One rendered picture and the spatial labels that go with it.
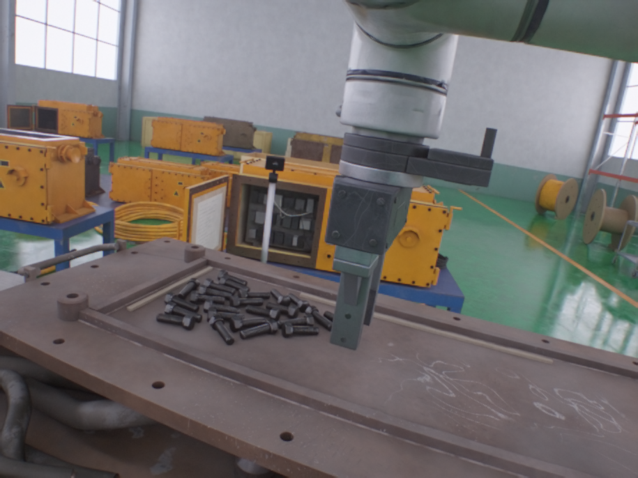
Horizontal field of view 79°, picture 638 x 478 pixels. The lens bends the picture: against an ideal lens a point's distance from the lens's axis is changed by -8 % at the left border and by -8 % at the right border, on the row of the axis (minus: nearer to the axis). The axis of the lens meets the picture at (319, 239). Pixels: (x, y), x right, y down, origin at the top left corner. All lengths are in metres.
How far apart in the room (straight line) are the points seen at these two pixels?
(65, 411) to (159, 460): 0.13
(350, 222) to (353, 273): 0.04
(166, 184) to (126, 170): 0.67
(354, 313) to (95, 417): 0.34
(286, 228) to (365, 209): 2.80
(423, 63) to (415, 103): 0.03
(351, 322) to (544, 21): 0.27
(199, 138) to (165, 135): 0.77
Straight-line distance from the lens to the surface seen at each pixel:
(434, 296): 3.03
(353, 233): 0.32
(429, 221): 2.86
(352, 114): 0.35
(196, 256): 0.82
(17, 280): 0.83
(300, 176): 2.92
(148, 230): 5.25
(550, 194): 13.65
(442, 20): 0.25
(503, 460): 0.47
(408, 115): 0.33
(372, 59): 0.34
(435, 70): 0.35
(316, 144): 8.63
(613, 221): 10.47
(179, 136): 9.39
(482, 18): 0.25
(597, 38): 0.26
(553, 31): 0.25
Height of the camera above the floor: 1.66
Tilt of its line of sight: 16 degrees down
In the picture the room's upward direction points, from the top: 9 degrees clockwise
